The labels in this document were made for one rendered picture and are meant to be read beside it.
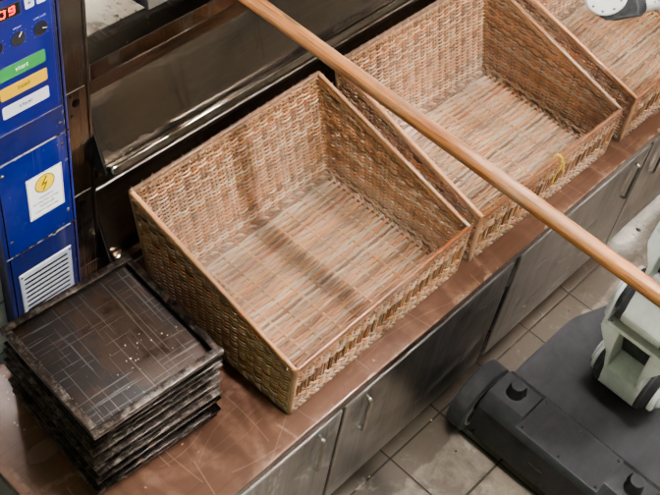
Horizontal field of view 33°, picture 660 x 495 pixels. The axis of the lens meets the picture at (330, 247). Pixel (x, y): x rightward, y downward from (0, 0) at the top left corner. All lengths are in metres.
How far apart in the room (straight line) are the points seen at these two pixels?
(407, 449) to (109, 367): 1.11
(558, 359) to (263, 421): 1.00
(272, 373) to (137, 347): 0.29
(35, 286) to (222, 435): 0.46
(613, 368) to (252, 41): 1.17
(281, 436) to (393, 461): 0.73
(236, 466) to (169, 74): 0.75
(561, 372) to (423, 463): 0.42
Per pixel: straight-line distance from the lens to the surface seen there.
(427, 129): 1.88
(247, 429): 2.20
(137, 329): 2.05
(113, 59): 1.99
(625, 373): 2.75
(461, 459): 2.91
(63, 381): 1.99
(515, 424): 2.78
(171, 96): 2.17
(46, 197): 2.04
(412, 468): 2.87
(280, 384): 2.16
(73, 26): 1.89
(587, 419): 2.87
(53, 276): 2.21
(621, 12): 2.16
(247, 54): 2.27
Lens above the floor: 2.47
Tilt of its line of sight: 49 degrees down
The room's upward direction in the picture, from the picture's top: 11 degrees clockwise
